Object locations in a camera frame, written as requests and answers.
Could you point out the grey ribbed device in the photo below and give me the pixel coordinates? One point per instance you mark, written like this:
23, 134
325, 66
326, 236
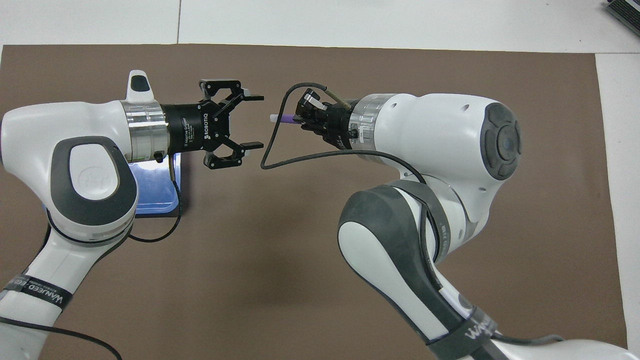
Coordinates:
627, 12

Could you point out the blue plastic tray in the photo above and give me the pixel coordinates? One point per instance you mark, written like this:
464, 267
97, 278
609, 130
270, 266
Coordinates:
155, 190

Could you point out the purple pen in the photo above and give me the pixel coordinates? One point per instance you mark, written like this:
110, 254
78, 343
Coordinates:
286, 119

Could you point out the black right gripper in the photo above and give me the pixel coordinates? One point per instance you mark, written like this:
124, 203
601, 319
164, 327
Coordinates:
340, 125

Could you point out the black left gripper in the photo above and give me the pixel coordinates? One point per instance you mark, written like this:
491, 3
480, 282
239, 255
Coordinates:
190, 127

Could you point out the brown table mat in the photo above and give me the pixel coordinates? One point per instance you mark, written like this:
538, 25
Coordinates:
280, 240

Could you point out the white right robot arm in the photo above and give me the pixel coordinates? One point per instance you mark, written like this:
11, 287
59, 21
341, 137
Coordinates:
440, 175

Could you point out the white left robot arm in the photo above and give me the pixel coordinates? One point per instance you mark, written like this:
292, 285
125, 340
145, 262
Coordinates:
75, 175

